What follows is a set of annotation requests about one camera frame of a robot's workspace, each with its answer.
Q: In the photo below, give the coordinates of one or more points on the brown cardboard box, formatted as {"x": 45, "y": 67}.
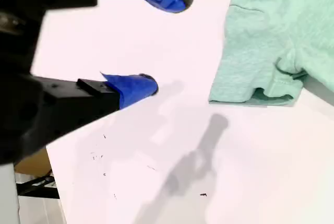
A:
{"x": 31, "y": 164}

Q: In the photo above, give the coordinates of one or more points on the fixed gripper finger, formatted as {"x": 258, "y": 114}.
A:
{"x": 91, "y": 104}

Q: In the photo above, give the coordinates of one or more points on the black metal frame bar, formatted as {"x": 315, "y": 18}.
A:
{"x": 36, "y": 188}

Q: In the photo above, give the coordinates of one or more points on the pale green T-shirt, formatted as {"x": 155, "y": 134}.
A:
{"x": 261, "y": 38}

